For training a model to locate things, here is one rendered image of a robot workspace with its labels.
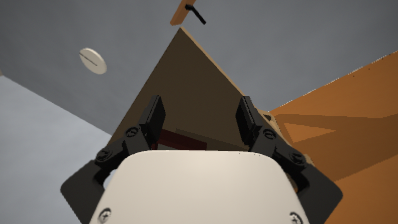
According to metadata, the dark red rectangular frame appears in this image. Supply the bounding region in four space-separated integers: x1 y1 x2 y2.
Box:
151 129 207 151

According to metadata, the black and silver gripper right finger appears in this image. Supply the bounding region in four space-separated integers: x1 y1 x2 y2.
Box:
235 96 343 224

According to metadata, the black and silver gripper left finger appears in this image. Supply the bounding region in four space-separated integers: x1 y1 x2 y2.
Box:
60 95 166 224

